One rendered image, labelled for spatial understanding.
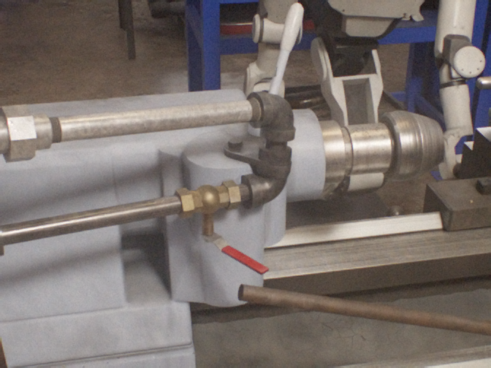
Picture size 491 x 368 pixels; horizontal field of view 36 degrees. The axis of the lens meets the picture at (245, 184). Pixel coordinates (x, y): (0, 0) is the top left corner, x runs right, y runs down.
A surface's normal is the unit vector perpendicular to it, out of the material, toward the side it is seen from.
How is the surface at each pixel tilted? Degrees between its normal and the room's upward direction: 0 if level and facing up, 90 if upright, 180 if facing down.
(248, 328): 17
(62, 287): 66
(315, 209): 0
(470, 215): 90
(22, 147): 101
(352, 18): 122
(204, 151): 0
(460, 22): 61
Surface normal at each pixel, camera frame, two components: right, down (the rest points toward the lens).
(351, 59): 0.21, 0.87
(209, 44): 0.19, 0.47
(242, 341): -0.18, -0.79
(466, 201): 0.00, -0.87
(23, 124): 0.47, -0.15
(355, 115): 0.22, 0.11
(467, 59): -0.01, 0.00
